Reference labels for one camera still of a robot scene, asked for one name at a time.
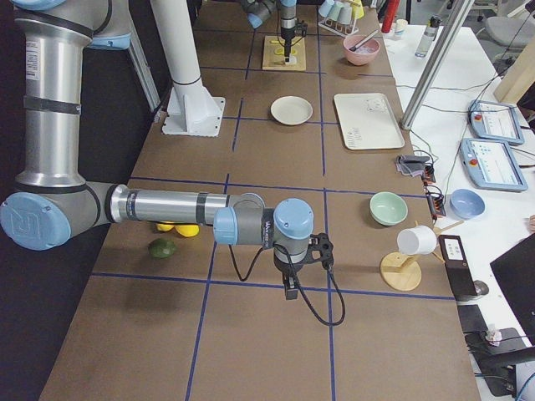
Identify bamboo cutting board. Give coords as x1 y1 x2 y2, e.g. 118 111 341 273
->
262 35 306 71

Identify clear water bottle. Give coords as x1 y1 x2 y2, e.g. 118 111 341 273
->
415 15 442 58

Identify black power strip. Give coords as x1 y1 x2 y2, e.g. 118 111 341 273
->
421 164 446 222

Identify white paper cup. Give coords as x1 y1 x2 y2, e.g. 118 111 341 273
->
391 18 408 40

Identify yellow lemon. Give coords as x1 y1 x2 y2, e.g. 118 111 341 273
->
175 224 200 238
155 222 176 232

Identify clear ice cubes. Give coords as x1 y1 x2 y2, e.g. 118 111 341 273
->
353 45 376 54

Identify cream round plate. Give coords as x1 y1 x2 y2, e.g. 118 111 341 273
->
270 96 313 126

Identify near teach pendant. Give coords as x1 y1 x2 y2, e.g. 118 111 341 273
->
460 138 528 192

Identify aluminium frame post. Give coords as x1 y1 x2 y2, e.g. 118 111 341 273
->
400 0 475 130

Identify teach pendant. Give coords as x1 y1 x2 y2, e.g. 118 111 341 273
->
468 100 524 146
460 138 528 192

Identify red cylinder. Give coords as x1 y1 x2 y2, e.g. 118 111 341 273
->
381 0 400 33

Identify cream bear serving tray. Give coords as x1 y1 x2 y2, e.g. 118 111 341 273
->
334 93 405 150

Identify folded grey cloth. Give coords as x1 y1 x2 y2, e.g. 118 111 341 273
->
395 155 431 177

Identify mint green bowl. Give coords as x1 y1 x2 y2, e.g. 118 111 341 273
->
369 191 408 226

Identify white mug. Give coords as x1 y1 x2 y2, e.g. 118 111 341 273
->
396 226 437 255

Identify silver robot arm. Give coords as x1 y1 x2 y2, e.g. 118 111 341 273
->
239 0 298 64
1 1 316 299

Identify white wire cup rack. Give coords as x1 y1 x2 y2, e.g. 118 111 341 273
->
318 18 359 37

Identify green lime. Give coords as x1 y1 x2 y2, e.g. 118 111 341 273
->
148 238 176 259

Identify wooden mug tree stand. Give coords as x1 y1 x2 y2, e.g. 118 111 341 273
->
380 221 463 292

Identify grey office chair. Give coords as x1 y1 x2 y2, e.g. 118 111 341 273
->
485 1 534 76

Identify black remote box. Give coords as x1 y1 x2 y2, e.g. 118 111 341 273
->
438 234 477 302

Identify pink bowl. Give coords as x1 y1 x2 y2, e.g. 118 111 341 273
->
343 34 381 66

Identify steel muddler black tip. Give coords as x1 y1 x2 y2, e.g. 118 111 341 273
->
349 29 379 52

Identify upturned pastel cups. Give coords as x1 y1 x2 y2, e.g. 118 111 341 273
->
318 0 364 25

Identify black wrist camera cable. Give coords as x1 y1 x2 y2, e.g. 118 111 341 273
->
227 241 347 325

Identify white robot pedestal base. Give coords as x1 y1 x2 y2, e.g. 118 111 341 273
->
150 0 226 137

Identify blue bowl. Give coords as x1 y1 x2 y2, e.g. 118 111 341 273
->
449 189 486 220

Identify far teach pendant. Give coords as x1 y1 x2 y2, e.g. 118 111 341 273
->
468 100 524 146

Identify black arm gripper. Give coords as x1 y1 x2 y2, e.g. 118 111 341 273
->
280 18 296 63

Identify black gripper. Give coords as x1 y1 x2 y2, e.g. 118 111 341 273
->
273 246 307 299

